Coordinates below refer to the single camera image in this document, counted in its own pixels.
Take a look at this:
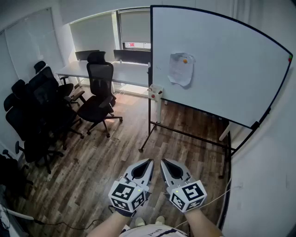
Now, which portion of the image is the crumpled printed paper sheet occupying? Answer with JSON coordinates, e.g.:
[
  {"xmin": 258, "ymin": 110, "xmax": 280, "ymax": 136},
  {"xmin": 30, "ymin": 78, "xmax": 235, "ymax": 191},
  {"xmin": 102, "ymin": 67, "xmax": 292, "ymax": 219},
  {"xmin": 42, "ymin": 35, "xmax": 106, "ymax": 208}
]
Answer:
[{"xmin": 167, "ymin": 52, "xmax": 196, "ymax": 87}]

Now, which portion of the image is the person's white shirt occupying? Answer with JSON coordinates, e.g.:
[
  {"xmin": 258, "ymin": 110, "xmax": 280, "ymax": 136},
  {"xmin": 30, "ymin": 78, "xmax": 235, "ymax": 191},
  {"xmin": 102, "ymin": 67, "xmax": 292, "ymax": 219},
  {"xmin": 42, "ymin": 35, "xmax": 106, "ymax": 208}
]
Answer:
[{"xmin": 119, "ymin": 223, "xmax": 189, "ymax": 237}]

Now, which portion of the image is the person's left forearm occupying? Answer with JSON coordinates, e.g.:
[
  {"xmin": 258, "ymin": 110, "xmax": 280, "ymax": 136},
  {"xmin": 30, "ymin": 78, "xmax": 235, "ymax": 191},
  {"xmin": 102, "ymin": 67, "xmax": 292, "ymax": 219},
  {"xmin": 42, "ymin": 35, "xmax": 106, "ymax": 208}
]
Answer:
[{"xmin": 86, "ymin": 210, "xmax": 136, "ymax": 237}]

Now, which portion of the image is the white plastic tube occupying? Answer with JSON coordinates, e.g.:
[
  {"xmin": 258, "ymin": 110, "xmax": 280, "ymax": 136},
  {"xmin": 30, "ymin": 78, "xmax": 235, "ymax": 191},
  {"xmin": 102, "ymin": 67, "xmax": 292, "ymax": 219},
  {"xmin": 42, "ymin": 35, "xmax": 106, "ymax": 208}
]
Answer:
[{"xmin": 6, "ymin": 207, "xmax": 35, "ymax": 221}]

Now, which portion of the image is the white marker tray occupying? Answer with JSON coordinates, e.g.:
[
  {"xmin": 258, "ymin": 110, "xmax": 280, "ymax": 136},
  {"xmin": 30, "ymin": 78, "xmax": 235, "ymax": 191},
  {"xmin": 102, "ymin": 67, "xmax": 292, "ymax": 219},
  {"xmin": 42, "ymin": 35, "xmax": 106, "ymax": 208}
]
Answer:
[{"xmin": 148, "ymin": 83, "xmax": 164, "ymax": 101}]

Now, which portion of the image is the thin white cable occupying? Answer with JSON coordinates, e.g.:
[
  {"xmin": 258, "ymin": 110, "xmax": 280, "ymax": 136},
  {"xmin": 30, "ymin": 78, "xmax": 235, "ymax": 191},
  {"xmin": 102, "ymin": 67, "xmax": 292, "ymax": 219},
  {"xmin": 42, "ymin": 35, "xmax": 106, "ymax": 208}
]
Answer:
[{"xmin": 173, "ymin": 177, "xmax": 232, "ymax": 230}]

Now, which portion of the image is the long white desk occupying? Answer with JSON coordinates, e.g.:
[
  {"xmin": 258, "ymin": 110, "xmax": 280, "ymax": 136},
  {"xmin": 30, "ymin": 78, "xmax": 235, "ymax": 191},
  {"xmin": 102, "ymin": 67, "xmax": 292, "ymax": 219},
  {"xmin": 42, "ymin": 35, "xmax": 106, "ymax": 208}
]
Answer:
[{"xmin": 55, "ymin": 60, "xmax": 162, "ymax": 124}]

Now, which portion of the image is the narrow grey roller blind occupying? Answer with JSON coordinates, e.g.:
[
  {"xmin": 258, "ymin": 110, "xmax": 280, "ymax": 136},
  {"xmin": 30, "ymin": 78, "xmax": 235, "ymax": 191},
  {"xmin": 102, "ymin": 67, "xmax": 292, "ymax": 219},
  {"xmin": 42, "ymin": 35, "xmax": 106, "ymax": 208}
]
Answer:
[{"xmin": 119, "ymin": 9, "xmax": 151, "ymax": 44}]

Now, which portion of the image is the person's right forearm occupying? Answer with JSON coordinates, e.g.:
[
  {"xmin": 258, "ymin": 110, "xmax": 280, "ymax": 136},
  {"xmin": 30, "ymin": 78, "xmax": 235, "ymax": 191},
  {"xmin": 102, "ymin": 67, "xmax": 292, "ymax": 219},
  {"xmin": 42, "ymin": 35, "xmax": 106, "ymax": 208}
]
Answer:
[{"xmin": 184, "ymin": 206, "xmax": 224, "ymax": 237}]

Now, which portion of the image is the wide grey roller blind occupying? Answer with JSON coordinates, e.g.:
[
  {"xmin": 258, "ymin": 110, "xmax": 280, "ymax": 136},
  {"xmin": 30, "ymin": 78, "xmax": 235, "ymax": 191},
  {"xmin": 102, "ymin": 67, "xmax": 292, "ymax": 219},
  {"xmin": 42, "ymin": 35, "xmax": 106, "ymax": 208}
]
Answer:
[{"xmin": 69, "ymin": 12, "xmax": 116, "ymax": 62}]

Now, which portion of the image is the black framed whiteboard on stand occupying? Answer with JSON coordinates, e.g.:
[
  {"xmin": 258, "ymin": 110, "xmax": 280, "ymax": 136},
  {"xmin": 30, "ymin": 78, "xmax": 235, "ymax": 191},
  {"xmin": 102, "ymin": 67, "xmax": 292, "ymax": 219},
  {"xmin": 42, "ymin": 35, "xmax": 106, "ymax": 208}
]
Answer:
[{"xmin": 138, "ymin": 5, "xmax": 294, "ymax": 179}]

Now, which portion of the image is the thin black cable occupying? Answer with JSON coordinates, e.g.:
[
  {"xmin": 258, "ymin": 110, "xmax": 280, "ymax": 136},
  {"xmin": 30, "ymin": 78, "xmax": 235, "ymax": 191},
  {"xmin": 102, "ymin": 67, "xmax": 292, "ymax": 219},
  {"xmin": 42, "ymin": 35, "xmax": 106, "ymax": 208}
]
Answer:
[{"xmin": 33, "ymin": 218, "xmax": 104, "ymax": 231}]

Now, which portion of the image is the dark wrist strap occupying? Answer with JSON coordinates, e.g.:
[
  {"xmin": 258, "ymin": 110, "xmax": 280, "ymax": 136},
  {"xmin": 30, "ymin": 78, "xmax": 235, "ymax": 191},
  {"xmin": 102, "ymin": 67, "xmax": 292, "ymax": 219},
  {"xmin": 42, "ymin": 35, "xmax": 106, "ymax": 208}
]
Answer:
[{"xmin": 108, "ymin": 205, "xmax": 137, "ymax": 218}]

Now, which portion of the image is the dark framed window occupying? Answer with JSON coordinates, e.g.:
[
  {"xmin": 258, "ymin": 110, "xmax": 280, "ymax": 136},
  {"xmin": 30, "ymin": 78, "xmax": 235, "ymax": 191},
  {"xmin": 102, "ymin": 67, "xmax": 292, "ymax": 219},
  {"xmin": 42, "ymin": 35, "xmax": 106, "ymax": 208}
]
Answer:
[{"xmin": 122, "ymin": 42, "xmax": 151, "ymax": 50}]

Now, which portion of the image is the black mesh office chair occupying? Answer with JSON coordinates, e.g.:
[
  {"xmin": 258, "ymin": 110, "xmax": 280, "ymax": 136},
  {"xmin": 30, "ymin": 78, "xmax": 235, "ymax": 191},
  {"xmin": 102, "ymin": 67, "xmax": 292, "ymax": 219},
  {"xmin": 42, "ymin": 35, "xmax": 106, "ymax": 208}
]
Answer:
[
  {"xmin": 34, "ymin": 60, "xmax": 86, "ymax": 107},
  {"xmin": 77, "ymin": 51, "xmax": 123, "ymax": 139},
  {"xmin": 0, "ymin": 149, "xmax": 34, "ymax": 200},
  {"xmin": 3, "ymin": 92, "xmax": 64, "ymax": 175},
  {"xmin": 11, "ymin": 71, "xmax": 84, "ymax": 150}
]

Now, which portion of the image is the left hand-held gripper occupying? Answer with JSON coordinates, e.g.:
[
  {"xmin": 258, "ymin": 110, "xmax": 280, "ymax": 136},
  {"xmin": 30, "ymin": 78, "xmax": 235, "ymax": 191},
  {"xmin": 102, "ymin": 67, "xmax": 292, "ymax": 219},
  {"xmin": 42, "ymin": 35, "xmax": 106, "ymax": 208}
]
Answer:
[{"xmin": 108, "ymin": 158, "xmax": 154, "ymax": 213}]

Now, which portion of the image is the wide dark desk divider panel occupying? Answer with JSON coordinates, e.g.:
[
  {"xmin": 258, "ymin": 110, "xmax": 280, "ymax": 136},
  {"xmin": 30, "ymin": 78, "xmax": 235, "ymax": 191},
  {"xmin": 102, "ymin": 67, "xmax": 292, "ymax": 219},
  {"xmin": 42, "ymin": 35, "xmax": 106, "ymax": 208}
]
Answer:
[{"xmin": 113, "ymin": 49, "xmax": 151, "ymax": 63}]

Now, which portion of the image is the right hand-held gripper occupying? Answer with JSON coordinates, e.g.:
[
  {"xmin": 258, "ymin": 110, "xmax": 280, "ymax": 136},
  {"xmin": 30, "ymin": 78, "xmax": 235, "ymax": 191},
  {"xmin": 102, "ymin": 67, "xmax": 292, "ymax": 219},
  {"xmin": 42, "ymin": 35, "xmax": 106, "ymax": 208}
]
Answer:
[{"xmin": 160, "ymin": 158, "xmax": 208, "ymax": 213}]

